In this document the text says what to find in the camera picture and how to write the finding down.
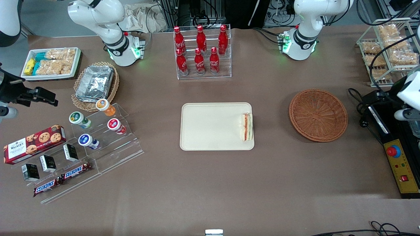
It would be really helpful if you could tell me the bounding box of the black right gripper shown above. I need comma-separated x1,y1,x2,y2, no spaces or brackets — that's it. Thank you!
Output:
0,67,59,107

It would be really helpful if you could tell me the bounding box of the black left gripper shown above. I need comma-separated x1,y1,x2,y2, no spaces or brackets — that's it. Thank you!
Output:
360,79,408,108

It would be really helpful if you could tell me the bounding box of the triangular sandwich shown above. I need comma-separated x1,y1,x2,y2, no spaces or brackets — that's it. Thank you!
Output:
241,112,253,142

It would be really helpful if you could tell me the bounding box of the white rectangular snack tray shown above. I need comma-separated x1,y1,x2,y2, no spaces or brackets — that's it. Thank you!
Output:
21,47,82,82

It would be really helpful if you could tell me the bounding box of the brown wicker basket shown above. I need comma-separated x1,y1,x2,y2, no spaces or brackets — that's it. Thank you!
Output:
289,89,348,143

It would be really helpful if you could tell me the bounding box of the light woven basket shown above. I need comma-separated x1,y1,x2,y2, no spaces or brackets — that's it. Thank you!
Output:
71,61,120,112

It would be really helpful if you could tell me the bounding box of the beige plastic tray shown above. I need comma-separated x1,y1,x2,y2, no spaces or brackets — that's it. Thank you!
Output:
180,102,255,151

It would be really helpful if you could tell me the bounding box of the bagged fried snack pack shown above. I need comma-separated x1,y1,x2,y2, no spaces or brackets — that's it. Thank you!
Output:
364,54,388,68
377,25,400,39
372,67,393,81
382,35,411,51
361,41,383,55
389,49,419,66

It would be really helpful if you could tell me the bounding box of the clear rice cracker pack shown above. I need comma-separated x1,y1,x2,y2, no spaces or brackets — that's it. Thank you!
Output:
61,58,75,75
45,48,77,60
35,59,65,76

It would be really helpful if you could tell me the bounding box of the yellow snack pack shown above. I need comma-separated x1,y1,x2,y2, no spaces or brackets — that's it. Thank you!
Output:
24,58,36,76

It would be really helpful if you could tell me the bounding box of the green lid yogurt cup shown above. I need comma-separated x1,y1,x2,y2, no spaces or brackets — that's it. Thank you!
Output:
69,111,93,129

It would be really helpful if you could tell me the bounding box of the black equipment base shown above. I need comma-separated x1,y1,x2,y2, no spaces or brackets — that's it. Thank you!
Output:
367,98,420,199

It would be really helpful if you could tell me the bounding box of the red Walkers cookie box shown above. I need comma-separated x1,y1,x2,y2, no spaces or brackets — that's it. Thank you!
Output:
3,124,67,165

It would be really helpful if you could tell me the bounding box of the silver foil container stack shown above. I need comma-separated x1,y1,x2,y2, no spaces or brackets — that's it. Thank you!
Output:
75,65,115,102

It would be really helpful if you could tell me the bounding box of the orange lid yogurt cup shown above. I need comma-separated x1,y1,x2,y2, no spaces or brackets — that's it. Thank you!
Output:
95,98,116,117

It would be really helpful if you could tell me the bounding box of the blue lid yogurt cup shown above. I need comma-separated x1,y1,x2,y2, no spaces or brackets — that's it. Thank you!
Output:
78,133,100,150

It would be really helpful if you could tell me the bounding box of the small black box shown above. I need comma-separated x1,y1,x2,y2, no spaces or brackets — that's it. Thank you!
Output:
21,163,40,182
39,154,57,173
63,143,79,162

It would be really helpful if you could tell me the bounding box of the red lid yogurt cup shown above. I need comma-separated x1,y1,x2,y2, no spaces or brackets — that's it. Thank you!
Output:
107,118,127,135

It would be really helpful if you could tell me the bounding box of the yellow emergency stop control box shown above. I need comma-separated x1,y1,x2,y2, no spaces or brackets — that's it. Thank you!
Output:
383,139,420,194

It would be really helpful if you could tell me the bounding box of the Snickers chocolate bar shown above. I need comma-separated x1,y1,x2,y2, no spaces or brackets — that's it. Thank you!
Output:
32,177,64,198
60,161,93,181

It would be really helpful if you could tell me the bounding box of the clear acrylic stepped cup stand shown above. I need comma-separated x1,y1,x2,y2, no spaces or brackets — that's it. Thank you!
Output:
70,103,145,175

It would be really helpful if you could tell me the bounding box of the clear acrylic stepped snack stand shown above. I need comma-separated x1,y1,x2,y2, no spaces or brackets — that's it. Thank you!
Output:
10,144,103,205

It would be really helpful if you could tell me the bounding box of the crumpled beige cloth bag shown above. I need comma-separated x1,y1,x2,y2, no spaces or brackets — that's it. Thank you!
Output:
117,4,168,33

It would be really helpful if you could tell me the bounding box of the red cola bottle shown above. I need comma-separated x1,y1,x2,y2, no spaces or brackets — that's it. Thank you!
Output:
176,49,189,76
218,25,229,55
173,26,186,54
209,47,221,74
194,48,206,75
196,25,207,53

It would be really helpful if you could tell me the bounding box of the clear acrylic bottle rack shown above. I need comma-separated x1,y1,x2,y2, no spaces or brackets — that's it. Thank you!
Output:
173,24,232,80

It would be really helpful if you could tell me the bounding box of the black table cable with plug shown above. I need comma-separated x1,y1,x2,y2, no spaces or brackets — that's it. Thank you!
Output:
348,88,385,146

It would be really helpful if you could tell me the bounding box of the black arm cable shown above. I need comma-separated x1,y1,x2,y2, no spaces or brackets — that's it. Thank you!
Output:
356,0,420,90

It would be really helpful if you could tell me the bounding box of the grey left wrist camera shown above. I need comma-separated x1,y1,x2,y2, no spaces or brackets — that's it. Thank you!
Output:
393,108,420,121

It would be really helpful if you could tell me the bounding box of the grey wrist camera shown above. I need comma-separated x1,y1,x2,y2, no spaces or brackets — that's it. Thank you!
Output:
0,106,19,120
393,108,420,121

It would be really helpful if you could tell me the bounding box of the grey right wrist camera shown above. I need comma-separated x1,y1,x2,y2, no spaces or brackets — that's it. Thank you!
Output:
0,106,19,120

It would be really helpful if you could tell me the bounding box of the white wire shelf rack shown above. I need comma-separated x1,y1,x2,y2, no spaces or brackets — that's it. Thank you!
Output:
356,18,420,88

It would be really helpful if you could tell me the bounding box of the black base cable bundle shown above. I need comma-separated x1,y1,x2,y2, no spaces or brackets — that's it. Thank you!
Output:
252,27,283,45

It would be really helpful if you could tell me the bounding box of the black floor cable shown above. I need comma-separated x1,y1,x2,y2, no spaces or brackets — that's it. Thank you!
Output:
310,221,420,236

